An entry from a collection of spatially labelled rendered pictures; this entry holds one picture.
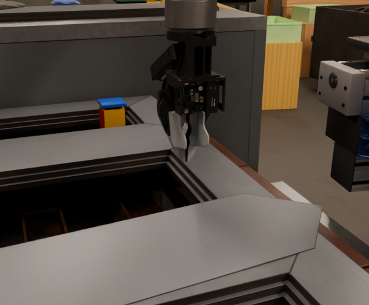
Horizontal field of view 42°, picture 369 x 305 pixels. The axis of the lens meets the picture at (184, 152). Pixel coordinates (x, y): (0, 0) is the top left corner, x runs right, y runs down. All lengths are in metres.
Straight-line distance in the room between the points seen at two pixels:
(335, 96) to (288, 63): 3.16
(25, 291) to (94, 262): 0.09
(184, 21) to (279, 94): 3.61
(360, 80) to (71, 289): 0.71
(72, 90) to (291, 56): 3.06
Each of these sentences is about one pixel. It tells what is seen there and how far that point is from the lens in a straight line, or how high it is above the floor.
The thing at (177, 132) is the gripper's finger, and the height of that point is 0.95.
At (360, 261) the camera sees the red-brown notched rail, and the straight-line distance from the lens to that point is 0.71.
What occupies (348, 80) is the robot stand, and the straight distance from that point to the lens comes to 1.04.
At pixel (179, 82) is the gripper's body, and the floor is 1.04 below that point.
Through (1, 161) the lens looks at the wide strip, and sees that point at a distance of 0.98.
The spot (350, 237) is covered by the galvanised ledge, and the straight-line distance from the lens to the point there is 1.05.
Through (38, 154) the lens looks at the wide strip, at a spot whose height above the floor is 0.85.
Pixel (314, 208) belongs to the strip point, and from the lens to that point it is 0.77.
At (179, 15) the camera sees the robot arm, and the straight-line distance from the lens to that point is 0.69.
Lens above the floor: 1.20
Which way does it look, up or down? 22 degrees down
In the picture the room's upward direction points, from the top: straight up
